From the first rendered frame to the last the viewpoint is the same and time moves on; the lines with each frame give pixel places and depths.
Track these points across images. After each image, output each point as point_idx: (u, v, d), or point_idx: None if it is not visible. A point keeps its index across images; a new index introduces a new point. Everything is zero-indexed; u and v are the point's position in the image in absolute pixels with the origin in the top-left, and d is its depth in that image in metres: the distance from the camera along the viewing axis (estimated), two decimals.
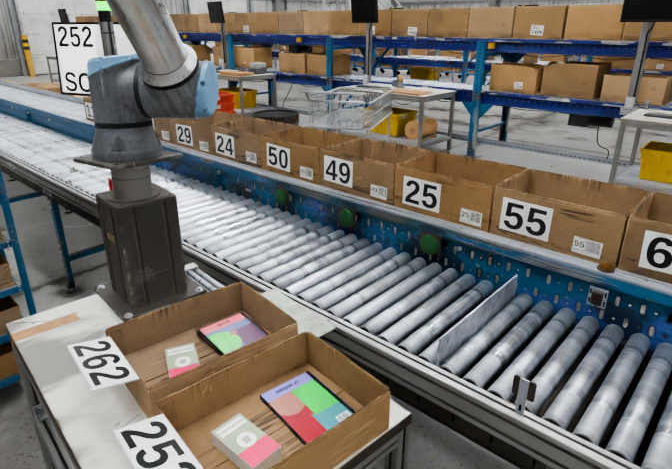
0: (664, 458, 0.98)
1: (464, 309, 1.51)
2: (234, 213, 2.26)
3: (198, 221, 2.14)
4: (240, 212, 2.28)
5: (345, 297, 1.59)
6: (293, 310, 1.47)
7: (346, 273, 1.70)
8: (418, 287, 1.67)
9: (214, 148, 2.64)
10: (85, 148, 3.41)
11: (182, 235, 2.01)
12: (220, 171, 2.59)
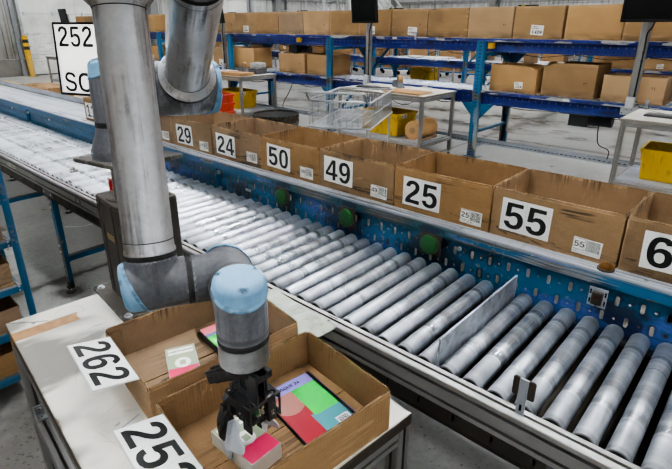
0: (664, 458, 0.98)
1: (464, 309, 1.51)
2: (234, 213, 2.26)
3: (198, 221, 2.14)
4: (240, 212, 2.28)
5: (345, 297, 1.59)
6: (293, 310, 1.47)
7: (346, 273, 1.70)
8: (418, 287, 1.67)
9: (215, 148, 2.64)
10: (85, 148, 3.41)
11: (182, 235, 2.01)
12: (220, 171, 2.59)
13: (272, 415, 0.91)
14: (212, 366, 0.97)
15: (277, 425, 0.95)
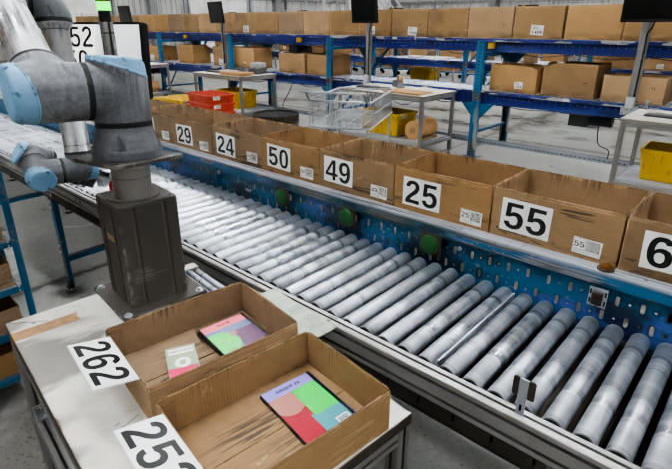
0: (664, 458, 0.98)
1: (464, 309, 1.51)
2: (234, 213, 2.26)
3: (198, 221, 2.14)
4: (240, 212, 2.28)
5: (345, 297, 1.59)
6: (293, 310, 1.47)
7: (346, 273, 1.70)
8: (418, 287, 1.67)
9: (215, 148, 2.64)
10: None
11: (182, 235, 2.01)
12: (220, 171, 2.59)
13: (88, 186, 1.95)
14: None
15: (103, 186, 2.00)
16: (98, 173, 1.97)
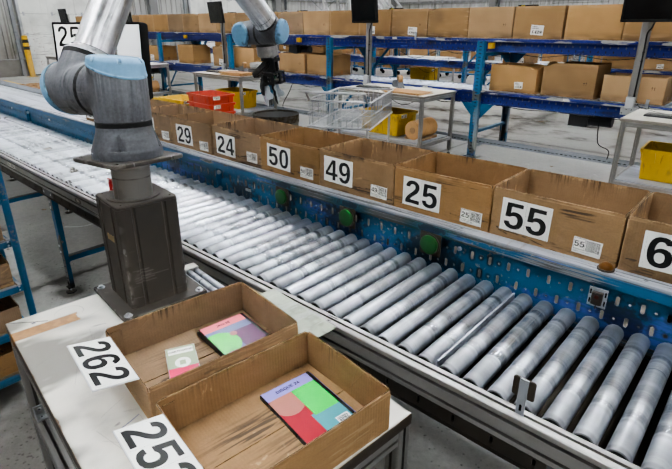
0: (664, 458, 0.98)
1: (464, 309, 1.51)
2: (234, 213, 2.26)
3: (198, 221, 2.14)
4: (240, 212, 2.28)
5: (345, 297, 1.59)
6: (293, 310, 1.47)
7: (346, 273, 1.70)
8: (418, 287, 1.67)
9: (215, 148, 2.64)
10: (85, 148, 3.41)
11: (182, 235, 2.01)
12: (220, 171, 2.59)
13: (282, 81, 2.19)
14: (254, 71, 2.26)
15: (283, 92, 2.24)
16: None
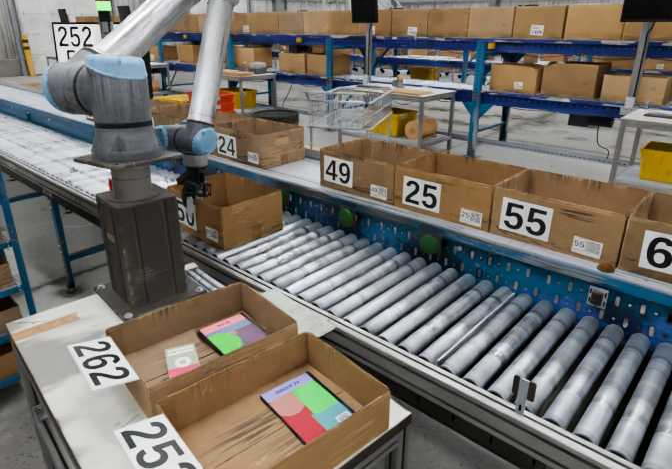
0: (664, 458, 0.98)
1: (464, 309, 1.51)
2: None
3: None
4: None
5: (345, 297, 1.59)
6: (293, 310, 1.47)
7: (346, 273, 1.70)
8: (418, 287, 1.67)
9: (216, 148, 2.63)
10: (85, 148, 3.41)
11: (182, 235, 2.01)
12: (220, 171, 2.59)
13: (206, 194, 1.90)
14: None
15: None
16: None
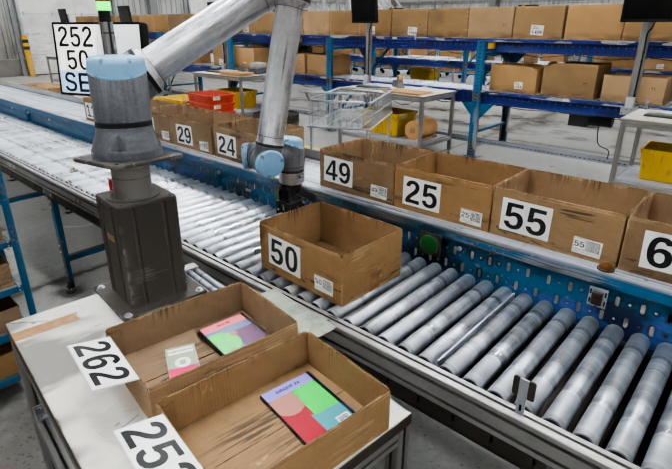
0: (664, 458, 0.98)
1: (464, 309, 1.51)
2: None
3: None
4: None
5: None
6: (293, 310, 1.47)
7: None
8: (418, 287, 1.67)
9: (216, 148, 2.63)
10: (85, 148, 3.41)
11: None
12: (220, 171, 2.59)
13: None
14: (311, 193, 1.91)
15: None
16: None
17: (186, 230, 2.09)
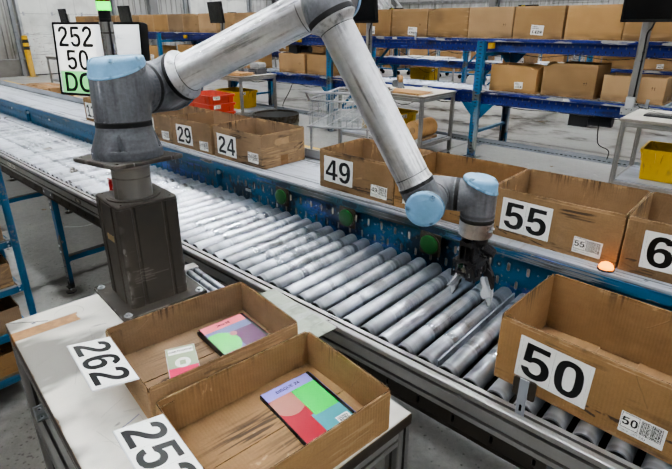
0: None
1: None
2: None
3: None
4: None
5: None
6: (293, 310, 1.47)
7: None
8: None
9: (216, 148, 2.63)
10: (85, 148, 3.41)
11: None
12: (220, 171, 2.59)
13: (468, 278, 1.36)
14: None
15: (480, 295, 1.36)
16: (486, 275, 1.38)
17: (186, 230, 2.09)
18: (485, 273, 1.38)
